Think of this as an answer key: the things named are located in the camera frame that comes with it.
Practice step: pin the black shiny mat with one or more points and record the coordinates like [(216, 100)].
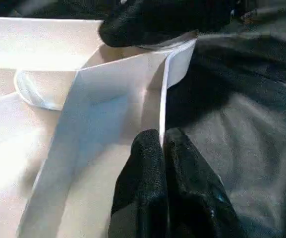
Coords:
[(244, 111)]

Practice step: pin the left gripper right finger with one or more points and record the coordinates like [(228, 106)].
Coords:
[(194, 198)]

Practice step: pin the white plastic table top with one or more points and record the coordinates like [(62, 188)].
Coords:
[(46, 111)]

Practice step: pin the white plastic table leg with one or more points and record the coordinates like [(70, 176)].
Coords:
[(172, 43)]

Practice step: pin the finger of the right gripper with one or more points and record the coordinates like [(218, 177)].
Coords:
[(162, 22)]

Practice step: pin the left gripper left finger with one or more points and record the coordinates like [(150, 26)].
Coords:
[(140, 186)]

